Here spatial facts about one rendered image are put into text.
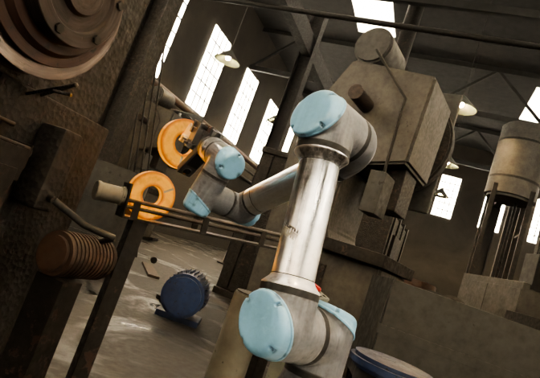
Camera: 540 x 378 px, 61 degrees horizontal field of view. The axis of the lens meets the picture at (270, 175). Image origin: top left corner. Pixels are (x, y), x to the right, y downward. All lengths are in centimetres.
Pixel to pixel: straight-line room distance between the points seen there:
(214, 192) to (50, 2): 58
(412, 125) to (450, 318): 145
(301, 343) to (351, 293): 254
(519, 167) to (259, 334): 897
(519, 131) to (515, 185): 106
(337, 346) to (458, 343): 193
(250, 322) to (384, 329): 192
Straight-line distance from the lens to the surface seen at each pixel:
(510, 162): 969
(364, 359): 179
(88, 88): 168
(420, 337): 279
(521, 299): 439
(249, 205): 121
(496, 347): 293
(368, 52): 407
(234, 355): 150
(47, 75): 136
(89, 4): 130
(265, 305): 85
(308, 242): 88
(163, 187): 153
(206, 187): 116
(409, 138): 354
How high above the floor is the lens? 68
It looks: 8 degrees up
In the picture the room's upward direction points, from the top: 20 degrees clockwise
